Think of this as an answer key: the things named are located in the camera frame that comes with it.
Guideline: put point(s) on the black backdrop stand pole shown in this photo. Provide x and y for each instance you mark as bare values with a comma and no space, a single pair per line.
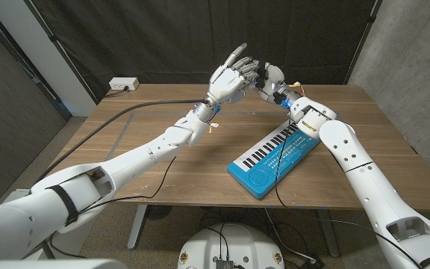
364,41
62,56

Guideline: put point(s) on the black backdrop curtain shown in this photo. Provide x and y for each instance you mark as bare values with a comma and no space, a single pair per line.
144,37

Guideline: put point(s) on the round black floor object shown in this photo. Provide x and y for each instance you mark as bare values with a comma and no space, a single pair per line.
159,211

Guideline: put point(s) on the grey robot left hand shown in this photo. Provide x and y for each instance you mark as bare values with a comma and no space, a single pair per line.
226,84

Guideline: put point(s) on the white power strip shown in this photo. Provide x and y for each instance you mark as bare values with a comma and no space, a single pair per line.
123,83

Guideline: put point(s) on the black power adapter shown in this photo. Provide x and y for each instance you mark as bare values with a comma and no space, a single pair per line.
312,262

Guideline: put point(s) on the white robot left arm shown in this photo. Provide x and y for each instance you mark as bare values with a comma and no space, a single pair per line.
125,164

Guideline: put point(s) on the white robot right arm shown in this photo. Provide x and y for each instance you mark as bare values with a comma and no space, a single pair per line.
368,190

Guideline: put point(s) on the white table leg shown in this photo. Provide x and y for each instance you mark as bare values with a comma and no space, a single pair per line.
137,224
328,235

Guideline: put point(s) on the blue toy keyboard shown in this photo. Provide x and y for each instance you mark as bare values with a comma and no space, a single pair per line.
260,175

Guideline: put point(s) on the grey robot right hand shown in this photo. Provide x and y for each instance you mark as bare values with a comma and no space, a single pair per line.
276,84

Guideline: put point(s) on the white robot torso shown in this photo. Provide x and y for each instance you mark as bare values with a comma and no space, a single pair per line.
237,243

